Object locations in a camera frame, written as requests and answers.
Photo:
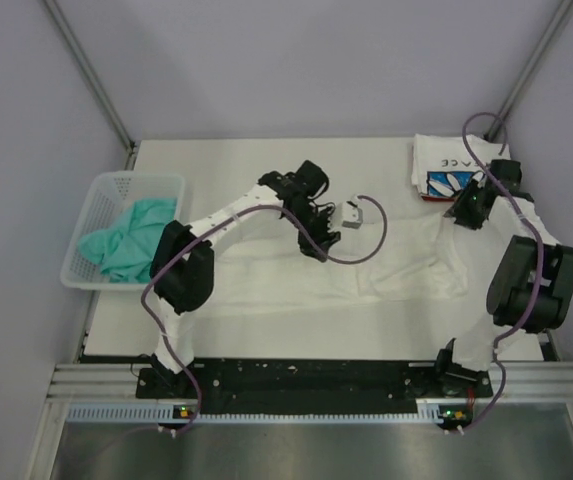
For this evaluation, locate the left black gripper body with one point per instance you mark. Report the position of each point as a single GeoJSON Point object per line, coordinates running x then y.
{"type": "Point", "coordinates": [316, 223]}

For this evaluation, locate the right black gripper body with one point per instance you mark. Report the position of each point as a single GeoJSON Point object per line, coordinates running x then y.
{"type": "Point", "coordinates": [464, 209]}

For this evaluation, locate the white floral print t-shirt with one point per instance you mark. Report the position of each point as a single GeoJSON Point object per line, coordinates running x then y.
{"type": "Point", "coordinates": [407, 259]}

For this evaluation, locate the teal t-shirt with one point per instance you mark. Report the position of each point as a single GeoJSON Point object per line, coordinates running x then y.
{"type": "Point", "coordinates": [124, 251]}

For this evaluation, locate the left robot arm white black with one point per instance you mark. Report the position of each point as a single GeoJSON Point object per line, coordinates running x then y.
{"type": "Point", "coordinates": [182, 272]}

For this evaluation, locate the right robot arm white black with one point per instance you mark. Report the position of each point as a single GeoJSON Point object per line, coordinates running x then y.
{"type": "Point", "coordinates": [534, 276]}

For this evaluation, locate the folded white daisy t-shirt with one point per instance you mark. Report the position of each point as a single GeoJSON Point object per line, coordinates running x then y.
{"type": "Point", "coordinates": [441, 167]}

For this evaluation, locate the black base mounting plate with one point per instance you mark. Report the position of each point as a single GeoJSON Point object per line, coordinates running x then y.
{"type": "Point", "coordinates": [307, 387]}

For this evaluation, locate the white plastic laundry basket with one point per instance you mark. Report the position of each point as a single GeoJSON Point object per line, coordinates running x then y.
{"type": "Point", "coordinates": [110, 194]}

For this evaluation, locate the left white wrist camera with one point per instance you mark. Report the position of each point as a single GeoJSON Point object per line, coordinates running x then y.
{"type": "Point", "coordinates": [348, 214]}

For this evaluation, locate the aluminium front frame rail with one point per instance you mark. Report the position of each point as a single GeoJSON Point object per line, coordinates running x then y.
{"type": "Point", "coordinates": [526, 382]}

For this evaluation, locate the grey slotted cable duct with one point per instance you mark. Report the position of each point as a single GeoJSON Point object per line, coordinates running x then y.
{"type": "Point", "coordinates": [145, 413]}

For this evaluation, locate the right aluminium corner post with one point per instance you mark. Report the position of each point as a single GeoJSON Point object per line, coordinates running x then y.
{"type": "Point", "coordinates": [554, 28]}

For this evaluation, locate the aluminium corner post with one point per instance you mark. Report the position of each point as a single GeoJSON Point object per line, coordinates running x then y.
{"type": "Point", "coordinates": [87, 72]}
{"type": "Point", "coordinates": [554, 28]}

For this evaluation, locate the left aluminium corner post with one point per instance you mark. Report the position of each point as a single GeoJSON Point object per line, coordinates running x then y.
{"type": "Point", "coordinates": [87, 72]}

